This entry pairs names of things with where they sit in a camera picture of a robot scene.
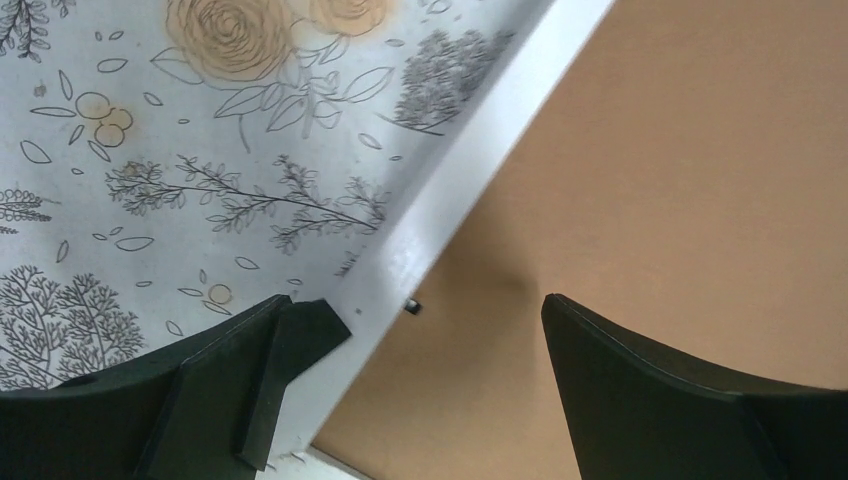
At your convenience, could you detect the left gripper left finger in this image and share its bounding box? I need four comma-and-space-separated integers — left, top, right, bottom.
1, 295, 350, 480

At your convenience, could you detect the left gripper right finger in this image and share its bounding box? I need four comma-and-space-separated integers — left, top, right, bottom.
541, 294, 847, 479

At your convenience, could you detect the white picture frame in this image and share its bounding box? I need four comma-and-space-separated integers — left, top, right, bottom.
263, 1, 611, 479

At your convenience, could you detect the brown backing board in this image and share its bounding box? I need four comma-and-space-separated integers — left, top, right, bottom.
316, 1, 847, 479

